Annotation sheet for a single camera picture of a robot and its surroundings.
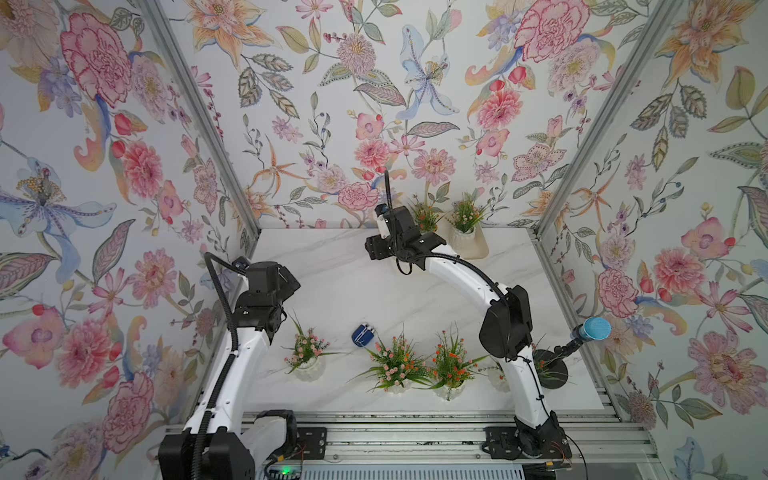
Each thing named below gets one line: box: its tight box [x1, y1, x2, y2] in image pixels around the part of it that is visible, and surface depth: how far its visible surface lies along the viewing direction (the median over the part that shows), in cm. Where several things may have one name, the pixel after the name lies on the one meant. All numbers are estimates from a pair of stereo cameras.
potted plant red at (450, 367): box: [414, 321, 490, 401], surface depth 75 cm
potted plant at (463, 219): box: [445, 188, 489, 256], surface depth 113 cm
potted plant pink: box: [346, 323, 432, 395], surface depth 75 cm
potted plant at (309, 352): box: [280, 309, 348, 382], surface depth 80 cm
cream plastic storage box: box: [436, 226, 490, 259], surface depth 113 cm
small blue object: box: [352, 323, 375, 348], surface depth 92 cm
